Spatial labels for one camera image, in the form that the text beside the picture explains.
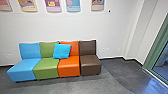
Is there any brown sofa seat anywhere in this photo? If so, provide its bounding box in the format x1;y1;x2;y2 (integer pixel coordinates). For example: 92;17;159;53
78;39;102;77

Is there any light blue cushion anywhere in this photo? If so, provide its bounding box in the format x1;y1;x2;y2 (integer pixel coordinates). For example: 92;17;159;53
52;43;72;60

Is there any orange sofa seat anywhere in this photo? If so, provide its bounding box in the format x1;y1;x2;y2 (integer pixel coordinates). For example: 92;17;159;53
57;40;81;78

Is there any green sofa seat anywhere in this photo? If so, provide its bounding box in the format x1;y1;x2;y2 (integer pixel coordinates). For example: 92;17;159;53
32;41;60;81

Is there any blue sofa seat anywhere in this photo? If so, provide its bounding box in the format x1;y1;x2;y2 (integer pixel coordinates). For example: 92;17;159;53
6;41;42;83

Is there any white double wall outlet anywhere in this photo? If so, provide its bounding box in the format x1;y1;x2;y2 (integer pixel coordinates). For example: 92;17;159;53
3;53;14;58
101;47;110;52

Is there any light blue wall poster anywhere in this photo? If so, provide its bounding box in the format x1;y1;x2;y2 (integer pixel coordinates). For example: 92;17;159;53
65;0;82;13

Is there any pink purple wall poster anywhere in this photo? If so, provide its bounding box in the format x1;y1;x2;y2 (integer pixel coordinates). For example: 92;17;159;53
43;0;63;14

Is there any green glass door frame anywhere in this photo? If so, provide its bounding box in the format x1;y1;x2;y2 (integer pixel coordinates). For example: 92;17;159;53
142;29;168;84

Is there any yellow wall poster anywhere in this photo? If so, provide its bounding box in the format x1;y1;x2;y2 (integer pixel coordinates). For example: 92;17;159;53
17;0;39;13

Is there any orange red wall poster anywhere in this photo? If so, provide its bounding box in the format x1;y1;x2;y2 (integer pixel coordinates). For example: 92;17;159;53
0;0;13;12

